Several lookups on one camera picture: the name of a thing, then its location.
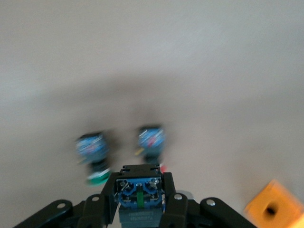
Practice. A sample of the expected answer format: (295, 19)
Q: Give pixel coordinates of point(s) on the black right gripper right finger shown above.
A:
(180, 211)

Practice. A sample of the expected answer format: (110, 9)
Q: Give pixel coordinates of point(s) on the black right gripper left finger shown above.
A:
(95, 209)

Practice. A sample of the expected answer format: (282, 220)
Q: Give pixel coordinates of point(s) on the yellow push button switch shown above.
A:
(140, 190)

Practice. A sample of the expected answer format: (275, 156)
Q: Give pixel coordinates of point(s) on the orange box with hole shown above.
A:
(280, 197)

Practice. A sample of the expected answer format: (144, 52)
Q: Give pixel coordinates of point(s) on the green push button switch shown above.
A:
(91, 147)

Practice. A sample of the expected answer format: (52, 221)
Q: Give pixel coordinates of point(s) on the red push button switch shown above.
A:
(150, 140)

